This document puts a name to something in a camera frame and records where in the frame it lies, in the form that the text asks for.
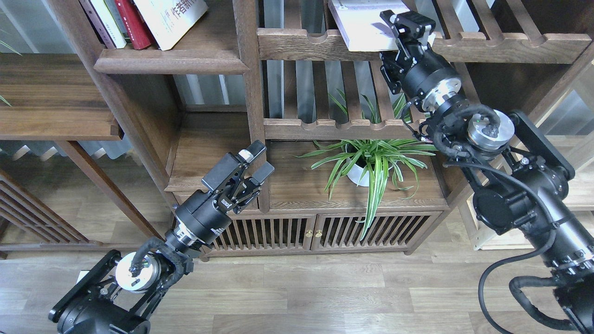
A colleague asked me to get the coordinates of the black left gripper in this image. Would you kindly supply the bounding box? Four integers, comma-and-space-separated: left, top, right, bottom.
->
172, 141, 275, 253

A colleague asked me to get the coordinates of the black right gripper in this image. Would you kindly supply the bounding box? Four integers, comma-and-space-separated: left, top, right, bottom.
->
380, 10, 462, 112

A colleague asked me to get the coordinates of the pale purple white book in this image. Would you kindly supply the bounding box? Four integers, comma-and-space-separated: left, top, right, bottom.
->
328, 0, 410, 51

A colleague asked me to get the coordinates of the white book Chinese title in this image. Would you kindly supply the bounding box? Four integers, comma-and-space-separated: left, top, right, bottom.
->
134, 0, 208, 51

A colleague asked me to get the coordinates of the red cover book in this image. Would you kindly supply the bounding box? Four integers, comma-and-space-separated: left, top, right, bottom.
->
115, 0, 155, 50

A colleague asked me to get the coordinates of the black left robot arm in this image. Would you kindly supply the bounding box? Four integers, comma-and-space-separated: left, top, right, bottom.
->
48, 140, 274, 334

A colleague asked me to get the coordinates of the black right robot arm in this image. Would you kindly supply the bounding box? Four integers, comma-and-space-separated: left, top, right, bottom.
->
380, 10, 594, 334

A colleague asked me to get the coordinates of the dark wooden bookshelf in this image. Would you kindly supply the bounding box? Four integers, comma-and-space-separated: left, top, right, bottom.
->
47, 0, 593, 254

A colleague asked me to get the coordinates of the white plant pot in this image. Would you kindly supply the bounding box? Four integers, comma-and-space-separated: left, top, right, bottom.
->
347, 154, 370, 187

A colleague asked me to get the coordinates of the green spider plant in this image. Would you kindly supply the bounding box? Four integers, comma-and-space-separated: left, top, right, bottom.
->
297, 89, 467, 242

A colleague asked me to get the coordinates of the white spine book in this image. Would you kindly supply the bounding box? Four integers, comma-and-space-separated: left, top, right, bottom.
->
91, 0, 127, 49

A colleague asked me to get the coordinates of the white metal bar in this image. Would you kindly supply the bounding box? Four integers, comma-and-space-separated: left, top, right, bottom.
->
77, 270, 90, 283

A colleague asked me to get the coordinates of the dark green black book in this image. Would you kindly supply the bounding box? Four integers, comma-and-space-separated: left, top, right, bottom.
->
104, 0, 131, 44

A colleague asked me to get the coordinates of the light wooden shelf frame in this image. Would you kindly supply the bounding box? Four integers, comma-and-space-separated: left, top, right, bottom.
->
459, 61, 594, 250

